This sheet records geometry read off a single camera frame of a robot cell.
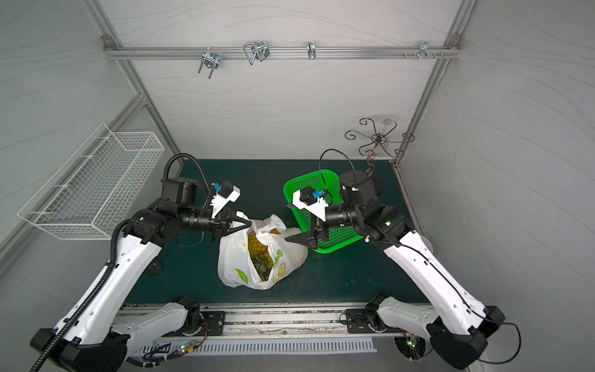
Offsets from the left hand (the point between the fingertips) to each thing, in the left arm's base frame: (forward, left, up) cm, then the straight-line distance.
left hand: (248, 225), depth 62 cm
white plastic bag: (-7, +5, -11) cm, 14 cm away
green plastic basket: (+37, -26, -25) cm, 52 cm away
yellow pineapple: (-1, 0, -19) cm, 19 cm away
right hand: (0, -12, +5) cm, 13 cm away
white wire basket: (+9, +49, +1) cm, 50 cm away
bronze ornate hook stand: (+38, -42, 0) cm, 57 cm away
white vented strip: (-25, +3, -31) cm, 40 cm away
